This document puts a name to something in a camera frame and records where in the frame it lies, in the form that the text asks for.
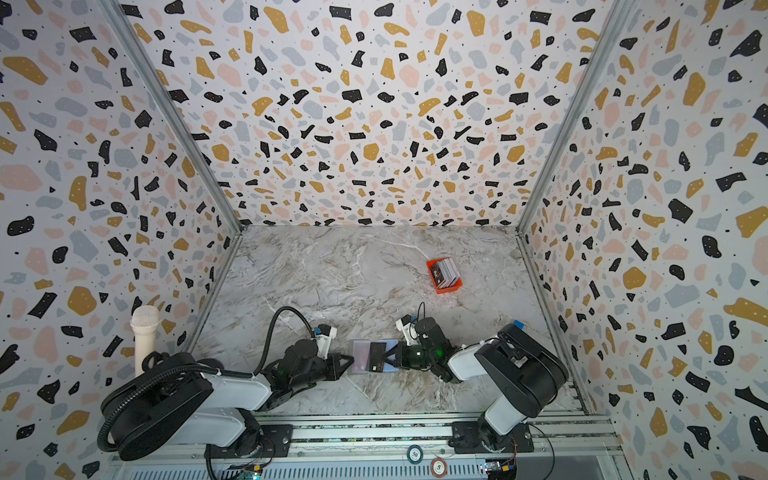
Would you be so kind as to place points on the stack of cards in tray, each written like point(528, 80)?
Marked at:
point(445, 273)

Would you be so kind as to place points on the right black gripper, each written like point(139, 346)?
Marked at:
point(405, 355)

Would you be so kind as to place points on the black VIP credit card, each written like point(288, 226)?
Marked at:
point(377, 356)

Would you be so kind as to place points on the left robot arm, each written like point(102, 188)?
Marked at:
point(184, 401)

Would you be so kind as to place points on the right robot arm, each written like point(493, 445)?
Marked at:
point(528, 375)

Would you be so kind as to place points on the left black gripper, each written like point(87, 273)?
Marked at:
point(327, 366)

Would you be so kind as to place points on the red card tray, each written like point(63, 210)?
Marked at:
point(458, 285)

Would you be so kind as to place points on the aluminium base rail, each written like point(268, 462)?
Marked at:
point(555, 445)

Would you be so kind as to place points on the beige microphone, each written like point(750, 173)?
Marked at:
point(144, 323)

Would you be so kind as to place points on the beige leather card holder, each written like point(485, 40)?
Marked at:
point(360, 352)

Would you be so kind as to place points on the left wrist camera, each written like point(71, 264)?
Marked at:
point(324, 335)

